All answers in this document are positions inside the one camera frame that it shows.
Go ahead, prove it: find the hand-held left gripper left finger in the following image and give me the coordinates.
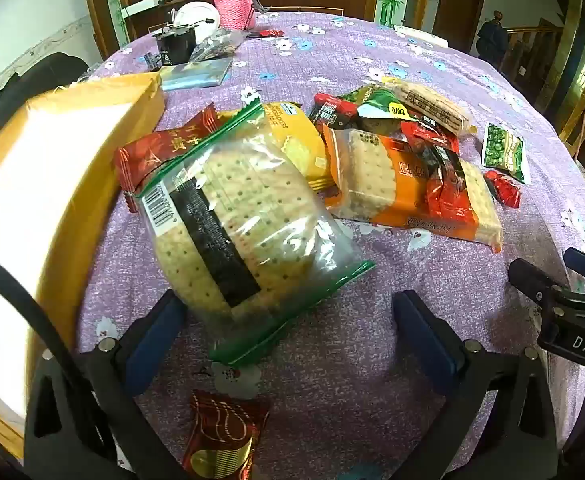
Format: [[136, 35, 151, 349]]
[[25, 287, 190, 480]]

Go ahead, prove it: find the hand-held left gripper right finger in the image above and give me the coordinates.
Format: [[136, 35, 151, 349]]
[[391, 289, 558, 480]]

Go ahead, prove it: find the small red candy packet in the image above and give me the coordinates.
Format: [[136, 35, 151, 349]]
[[485, 170, 522, 208]]

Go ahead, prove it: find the dark red gold snack packet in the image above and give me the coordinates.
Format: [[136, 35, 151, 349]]
[[114, 109, 218, 196], [182, 389, 270, 480]]

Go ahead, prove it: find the green pea snack packet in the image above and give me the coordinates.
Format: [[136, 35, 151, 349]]
[[481, 122, 532, 184]]

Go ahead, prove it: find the round cracker packet green edge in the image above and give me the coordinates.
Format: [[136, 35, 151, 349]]
[[125, 105, 376, 366]]

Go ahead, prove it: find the orange cracker packet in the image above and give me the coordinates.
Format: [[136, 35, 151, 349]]
[[323, 127, 503, 253]]

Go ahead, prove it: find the yellow cardboard box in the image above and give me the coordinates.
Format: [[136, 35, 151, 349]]
[[0, 72, 166, 461]]

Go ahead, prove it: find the beige long cracker packet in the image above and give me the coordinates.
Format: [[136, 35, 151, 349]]
[[383, 77, 476, 136]]

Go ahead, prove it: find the yellow square cracker packet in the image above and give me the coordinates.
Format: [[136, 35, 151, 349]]
[[262, 102, 336, 193]]

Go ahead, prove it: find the red black snack packet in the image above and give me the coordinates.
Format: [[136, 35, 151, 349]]
[[313, 92, 358, 128]]

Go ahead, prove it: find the purple floral tablecloth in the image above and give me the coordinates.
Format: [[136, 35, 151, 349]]
[[75, 10, 585, 480]]

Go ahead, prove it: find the wooden stair railing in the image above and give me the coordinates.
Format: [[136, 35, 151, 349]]
[[505, 19, 568, 91]]

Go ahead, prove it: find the blue yellow booklet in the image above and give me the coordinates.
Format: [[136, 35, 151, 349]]
[[160, 57, 233, 92]]

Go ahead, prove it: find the brown wooden door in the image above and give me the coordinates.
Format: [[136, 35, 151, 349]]
[[431, 0, 488, 53]]

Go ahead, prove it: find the black box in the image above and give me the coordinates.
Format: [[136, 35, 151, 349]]
[[155, 25, 198, 66]]

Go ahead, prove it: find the white bowl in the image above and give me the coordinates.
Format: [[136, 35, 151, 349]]
[[172, 1, 220, 28]]

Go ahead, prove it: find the wooden cabinet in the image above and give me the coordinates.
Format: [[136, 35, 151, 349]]
[[80, 0, 433, 46]]

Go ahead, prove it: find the black cable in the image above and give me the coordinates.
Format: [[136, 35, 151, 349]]
[[0, 244, 90, 401]]

